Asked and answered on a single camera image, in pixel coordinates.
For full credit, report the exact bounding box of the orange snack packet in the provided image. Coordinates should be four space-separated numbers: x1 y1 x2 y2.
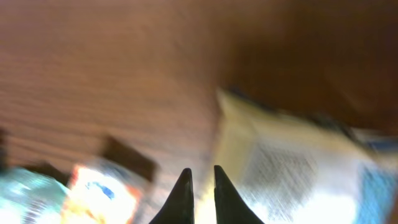
60 164 142 224

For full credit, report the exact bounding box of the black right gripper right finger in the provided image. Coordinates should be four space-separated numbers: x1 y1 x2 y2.
214 165 264 224

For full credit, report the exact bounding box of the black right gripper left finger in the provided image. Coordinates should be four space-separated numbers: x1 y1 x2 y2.
149 168 195 224

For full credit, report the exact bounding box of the small teal white packet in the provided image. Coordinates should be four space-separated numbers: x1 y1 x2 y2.
1 167 68 224

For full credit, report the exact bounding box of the white blue snack bag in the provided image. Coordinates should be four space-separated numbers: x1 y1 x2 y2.
196 90 397 223

